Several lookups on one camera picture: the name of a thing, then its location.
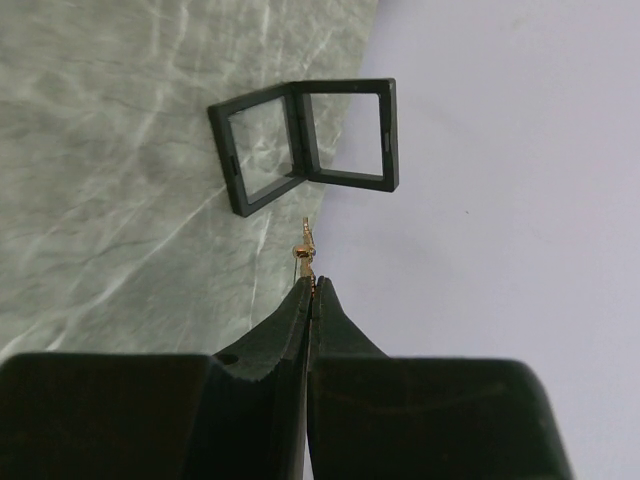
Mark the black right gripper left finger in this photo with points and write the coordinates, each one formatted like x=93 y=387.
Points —
x=235 y=414

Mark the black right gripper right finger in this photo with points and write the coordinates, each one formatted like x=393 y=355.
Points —
x=373 y=416

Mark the black right stand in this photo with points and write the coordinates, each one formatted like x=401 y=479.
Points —
x=302 y=139

